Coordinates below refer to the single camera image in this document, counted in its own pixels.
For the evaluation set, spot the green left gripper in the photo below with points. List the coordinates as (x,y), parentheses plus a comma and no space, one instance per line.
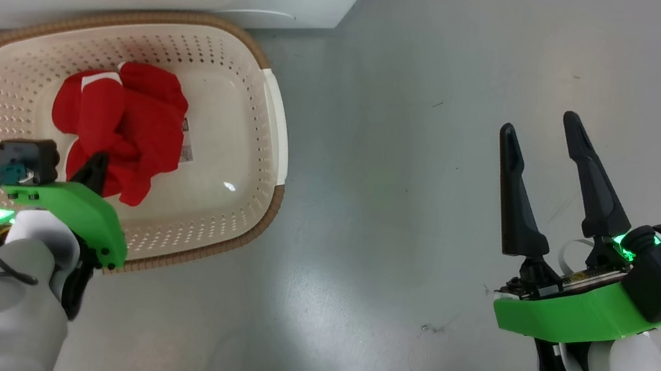
(87,217)

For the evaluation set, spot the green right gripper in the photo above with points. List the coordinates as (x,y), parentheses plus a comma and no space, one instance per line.
(572,316)

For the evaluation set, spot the red garment with white trim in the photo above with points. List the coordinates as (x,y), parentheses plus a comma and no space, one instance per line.
(137,124)

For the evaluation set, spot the cream perforated laundry basket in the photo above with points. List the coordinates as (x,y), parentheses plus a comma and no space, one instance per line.
(225,126)

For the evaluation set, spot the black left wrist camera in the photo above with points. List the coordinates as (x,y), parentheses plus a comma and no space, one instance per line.
(29,156)

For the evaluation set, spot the teal left camera connector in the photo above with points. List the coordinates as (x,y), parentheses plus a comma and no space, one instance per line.
(6,176)

